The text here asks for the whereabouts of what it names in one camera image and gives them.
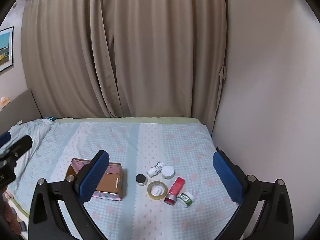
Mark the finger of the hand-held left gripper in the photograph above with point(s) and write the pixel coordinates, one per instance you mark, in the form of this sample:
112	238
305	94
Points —
20	146
4	137

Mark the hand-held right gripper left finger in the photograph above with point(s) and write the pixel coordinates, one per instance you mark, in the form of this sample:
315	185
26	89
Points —
95	175

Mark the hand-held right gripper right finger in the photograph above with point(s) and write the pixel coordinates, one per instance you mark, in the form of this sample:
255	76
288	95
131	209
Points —
227	177

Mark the cardboard box with pink print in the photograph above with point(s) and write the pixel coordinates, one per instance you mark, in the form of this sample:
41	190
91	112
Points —
107	180

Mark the clear tape roll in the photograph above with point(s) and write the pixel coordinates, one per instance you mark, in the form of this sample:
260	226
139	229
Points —
150	193

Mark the white plastic bottle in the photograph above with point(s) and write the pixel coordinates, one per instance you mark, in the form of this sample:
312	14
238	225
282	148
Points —
155	169

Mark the red jar with silver lid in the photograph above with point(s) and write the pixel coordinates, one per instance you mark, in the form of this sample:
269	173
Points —
170	199

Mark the person's left forearm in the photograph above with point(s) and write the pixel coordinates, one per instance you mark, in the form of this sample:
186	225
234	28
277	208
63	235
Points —
8	215

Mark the grey headboard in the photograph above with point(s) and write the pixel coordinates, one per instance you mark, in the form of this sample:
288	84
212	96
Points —
20	110

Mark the small orange object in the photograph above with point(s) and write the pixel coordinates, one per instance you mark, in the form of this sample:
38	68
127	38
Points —
3	101

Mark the small teal object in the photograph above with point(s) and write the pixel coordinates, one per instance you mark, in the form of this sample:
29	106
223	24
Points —
51	118

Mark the black lid jar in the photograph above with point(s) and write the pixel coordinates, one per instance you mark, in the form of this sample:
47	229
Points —
141	179

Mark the green label white jar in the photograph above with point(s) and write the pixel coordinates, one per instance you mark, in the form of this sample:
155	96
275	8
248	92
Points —
185	199

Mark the red carton box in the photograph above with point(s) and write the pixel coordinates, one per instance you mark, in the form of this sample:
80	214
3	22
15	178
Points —
177	186

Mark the dark phone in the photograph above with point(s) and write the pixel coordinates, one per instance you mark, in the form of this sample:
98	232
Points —
23	226

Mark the white round jar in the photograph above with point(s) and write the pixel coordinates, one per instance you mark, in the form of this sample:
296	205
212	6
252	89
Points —
168	172

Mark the small white cap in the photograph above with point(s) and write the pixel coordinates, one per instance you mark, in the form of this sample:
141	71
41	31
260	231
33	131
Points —
157	191

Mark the beige curtain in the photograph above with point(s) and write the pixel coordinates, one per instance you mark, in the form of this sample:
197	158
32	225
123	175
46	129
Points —
62	55
162	55

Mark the framed wall poster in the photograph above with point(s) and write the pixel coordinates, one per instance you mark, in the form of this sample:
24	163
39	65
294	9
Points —
5	50

